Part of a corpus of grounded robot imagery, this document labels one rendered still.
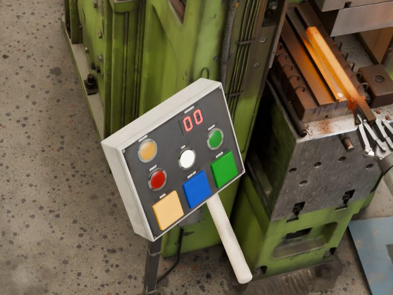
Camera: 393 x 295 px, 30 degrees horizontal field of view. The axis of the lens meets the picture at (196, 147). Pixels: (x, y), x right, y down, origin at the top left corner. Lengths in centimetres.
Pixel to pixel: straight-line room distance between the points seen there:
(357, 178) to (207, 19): 86
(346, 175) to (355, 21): 67
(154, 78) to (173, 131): 85
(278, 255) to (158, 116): 117
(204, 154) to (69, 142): 144
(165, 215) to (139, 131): 23
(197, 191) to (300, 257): 107
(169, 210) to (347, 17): 66
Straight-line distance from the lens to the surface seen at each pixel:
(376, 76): 233
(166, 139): 179
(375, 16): 198
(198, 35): 197
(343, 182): 249
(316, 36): 229
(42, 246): 296
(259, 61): 214
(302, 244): 287
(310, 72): 225
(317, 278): 299
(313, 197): 249
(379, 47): 243
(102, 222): 301
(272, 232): 260
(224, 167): 193
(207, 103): 185
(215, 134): 188
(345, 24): 195
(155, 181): 179
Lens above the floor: 256
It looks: 52 degrees down
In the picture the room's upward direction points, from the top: 10 degrees clockwise
